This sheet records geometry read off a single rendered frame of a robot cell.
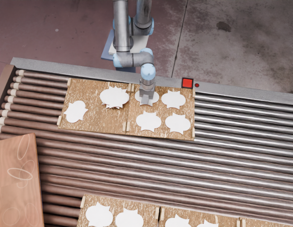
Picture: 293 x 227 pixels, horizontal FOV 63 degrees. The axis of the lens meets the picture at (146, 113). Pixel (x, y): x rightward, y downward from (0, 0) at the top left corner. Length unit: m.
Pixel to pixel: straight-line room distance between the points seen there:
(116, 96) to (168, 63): 1.45
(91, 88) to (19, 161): 0.60
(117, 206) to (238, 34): 2.58
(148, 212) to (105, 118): 0.59
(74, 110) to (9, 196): 0.57
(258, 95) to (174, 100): 0.56
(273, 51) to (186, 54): 1.06
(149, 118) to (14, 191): 0.81
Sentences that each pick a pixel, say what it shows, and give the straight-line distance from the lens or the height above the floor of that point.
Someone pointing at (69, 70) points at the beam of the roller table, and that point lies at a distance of 1.73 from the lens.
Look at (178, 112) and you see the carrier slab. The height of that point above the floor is 0.94.
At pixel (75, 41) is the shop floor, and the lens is 3.10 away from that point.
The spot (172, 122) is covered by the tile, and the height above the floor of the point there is 0.95.
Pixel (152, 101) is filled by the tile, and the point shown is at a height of 0.96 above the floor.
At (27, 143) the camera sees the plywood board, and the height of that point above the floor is 1.04.
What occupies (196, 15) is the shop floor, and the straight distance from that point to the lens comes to 3.37.
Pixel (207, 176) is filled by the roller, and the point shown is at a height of 0.92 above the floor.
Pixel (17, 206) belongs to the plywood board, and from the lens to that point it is 1.40.
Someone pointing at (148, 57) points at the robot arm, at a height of 1.24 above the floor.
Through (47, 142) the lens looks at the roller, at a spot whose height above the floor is 0.92.
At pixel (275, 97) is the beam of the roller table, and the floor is 0.91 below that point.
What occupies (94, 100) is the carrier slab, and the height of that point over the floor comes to 0.94.
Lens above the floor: 2.30
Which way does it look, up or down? 67 degrees down
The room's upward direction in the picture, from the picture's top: 3 degrees clockwise
